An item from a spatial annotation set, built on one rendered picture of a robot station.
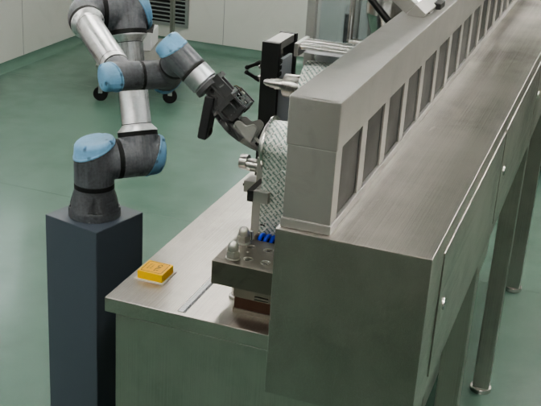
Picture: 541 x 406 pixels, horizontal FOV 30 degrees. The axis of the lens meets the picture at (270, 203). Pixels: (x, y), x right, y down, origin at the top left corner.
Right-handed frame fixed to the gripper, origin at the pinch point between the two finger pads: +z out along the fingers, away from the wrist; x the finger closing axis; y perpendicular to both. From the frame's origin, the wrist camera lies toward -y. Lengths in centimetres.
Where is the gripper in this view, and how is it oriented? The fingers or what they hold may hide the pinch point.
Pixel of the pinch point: (254, 147)
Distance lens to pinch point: 256.6
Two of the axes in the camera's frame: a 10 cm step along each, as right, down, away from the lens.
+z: 6.8, 7.3, 0.2
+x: 3.4, -3.4, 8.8
